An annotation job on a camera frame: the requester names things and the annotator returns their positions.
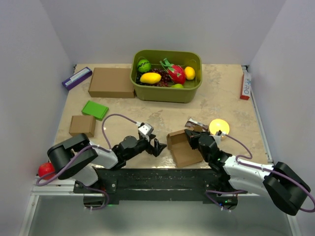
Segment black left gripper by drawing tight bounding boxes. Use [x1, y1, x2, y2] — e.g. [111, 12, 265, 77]
[125, 133, 166, 161]

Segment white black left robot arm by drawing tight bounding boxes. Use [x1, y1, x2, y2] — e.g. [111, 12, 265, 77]
[47, 134, 167, 193]

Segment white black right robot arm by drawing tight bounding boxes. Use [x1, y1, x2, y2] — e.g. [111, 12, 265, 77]
[185, 129, 315, 216]

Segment green small box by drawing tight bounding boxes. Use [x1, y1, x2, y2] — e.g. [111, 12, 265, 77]
[81, 100, 109, 121]

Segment red white toothpaste box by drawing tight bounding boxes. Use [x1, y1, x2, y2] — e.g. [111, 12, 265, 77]
[240, 71, 252, 100]

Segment small brown cardboard box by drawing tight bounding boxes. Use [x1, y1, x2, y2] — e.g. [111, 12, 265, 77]
[69, 115, 96, 138]

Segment large closed cardboard box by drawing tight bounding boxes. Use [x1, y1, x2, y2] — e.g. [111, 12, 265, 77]
[88, 67, 134, 98]

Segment purple rectangular box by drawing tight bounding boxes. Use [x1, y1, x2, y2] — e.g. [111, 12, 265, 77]
[62, 67, 93, 91]

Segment brown snack wrapper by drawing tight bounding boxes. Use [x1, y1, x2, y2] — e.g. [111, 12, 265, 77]
[185, 118, 209, 131]

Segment round yellow sponge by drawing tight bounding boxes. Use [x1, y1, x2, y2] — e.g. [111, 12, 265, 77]
[208, 118, 230, 135]

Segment green toy lime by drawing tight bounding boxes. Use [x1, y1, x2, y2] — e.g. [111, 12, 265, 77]
[171, 84, 184, 89]

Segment dark toy grapes bunch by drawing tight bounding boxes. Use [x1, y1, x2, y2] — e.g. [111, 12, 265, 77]
[135, 69, 173, 87]

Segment yellow toy lemon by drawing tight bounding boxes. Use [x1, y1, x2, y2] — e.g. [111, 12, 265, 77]
[184, 66, 196, 81]

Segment pink toy dragon fruit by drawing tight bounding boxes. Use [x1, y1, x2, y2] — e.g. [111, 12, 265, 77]
[160, 59, 186, 85]

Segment yellow toy mango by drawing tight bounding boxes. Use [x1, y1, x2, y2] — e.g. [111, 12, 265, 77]
[140, 72, 161, 84]

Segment olive green plastic bin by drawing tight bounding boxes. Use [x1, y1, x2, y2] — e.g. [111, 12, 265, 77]
[130, 50, 202, 103]

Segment green toy watermelon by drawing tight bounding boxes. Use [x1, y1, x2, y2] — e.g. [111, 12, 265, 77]
[137, 59, 152, 73]

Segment red toy tomato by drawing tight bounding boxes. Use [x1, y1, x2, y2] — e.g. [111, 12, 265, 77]
[37, 162, 56, 180]

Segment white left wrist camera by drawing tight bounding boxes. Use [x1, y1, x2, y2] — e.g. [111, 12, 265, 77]
[138, 123, 154, 142]

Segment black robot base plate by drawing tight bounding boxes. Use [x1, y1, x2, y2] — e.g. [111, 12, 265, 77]
[73, 168, 238, 209]

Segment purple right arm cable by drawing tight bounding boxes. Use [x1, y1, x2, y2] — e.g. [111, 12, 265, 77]
[204, 132, 315, 213]

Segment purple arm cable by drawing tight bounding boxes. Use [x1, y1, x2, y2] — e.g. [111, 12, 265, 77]
[35, 113, 143, 210]
[204, 132, 315, 213]

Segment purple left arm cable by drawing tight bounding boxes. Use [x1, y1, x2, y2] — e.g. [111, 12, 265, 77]
[35, 113, 143, 210]

